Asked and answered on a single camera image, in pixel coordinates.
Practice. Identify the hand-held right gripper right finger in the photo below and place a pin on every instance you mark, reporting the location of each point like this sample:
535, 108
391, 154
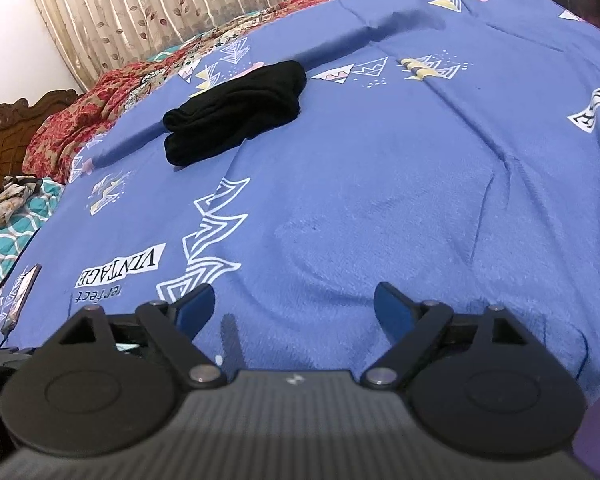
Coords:
392, 310

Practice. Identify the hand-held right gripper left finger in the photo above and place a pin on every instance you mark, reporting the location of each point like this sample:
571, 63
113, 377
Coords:
196, 305

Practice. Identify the black pants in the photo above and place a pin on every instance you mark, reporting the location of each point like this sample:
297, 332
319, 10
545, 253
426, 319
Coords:
230, 110

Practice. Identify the blue printed bedsheet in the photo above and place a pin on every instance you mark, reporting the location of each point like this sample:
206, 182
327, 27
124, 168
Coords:
380, 185

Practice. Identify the smartphone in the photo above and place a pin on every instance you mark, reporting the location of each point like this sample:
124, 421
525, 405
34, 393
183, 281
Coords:
22, 295

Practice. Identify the teal patterned sheet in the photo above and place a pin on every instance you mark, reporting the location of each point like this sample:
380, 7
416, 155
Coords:
10, 250

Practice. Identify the red patterned blanket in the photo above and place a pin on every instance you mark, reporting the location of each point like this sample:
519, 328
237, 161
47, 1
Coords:
75, 130

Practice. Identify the crumpled floral cloth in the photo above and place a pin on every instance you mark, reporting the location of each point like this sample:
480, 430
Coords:
7, 200

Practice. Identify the carved wooden headboard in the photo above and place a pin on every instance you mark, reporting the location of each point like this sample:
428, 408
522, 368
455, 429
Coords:
10, 130

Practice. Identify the beige leaf-print curtain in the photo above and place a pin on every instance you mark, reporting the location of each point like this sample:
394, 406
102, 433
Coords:
180, 5

